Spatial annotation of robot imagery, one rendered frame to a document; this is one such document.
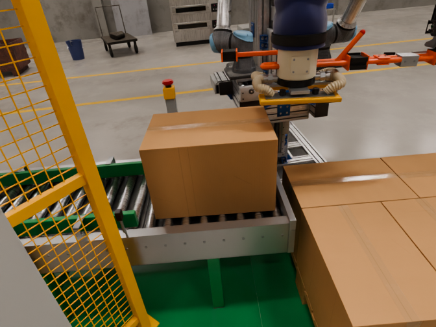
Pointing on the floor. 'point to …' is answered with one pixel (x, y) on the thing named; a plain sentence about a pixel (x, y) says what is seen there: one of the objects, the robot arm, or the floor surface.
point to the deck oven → (193, 21)
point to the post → (170, 98)
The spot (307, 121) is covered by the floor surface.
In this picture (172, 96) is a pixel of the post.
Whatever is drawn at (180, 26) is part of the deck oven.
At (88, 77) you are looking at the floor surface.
